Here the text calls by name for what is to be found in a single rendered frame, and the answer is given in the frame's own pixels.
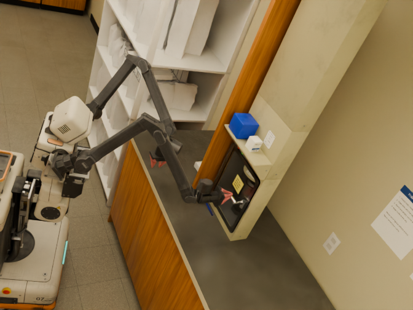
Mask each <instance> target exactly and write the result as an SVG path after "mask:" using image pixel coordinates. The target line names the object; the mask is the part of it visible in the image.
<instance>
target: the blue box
mask: <svg viewBox="0 0 413 310"><path fill-rule="evenodd" d="M258 127H259V124H258V123H257V122H256V120H255V119H254V117H253V116H252V115H251V114H250V113H234V115H233V117H232V120H231V122H230V124H229V128H230V130H231V132H232V133H233V134H234V136H235V137H236V139H249V137H250V136H254V135H255V133H256V131H257V129H258Z"/></svg>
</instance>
